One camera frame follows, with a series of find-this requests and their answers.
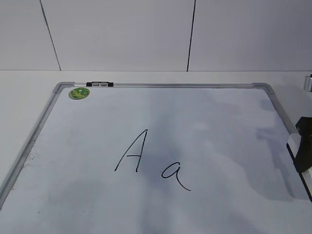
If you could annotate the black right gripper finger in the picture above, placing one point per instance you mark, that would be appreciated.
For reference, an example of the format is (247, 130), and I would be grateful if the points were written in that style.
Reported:
(303, 159)

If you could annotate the white whiteboard eraser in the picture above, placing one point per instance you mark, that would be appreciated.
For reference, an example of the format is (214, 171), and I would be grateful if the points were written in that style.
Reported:
(306, 177)

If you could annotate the round green magnet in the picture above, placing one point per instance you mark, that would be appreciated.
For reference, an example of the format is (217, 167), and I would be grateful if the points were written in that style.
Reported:
(79, 93)

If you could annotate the white board with aluminium frame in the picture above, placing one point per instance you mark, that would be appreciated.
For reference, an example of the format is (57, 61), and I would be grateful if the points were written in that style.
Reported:
(158, 159)

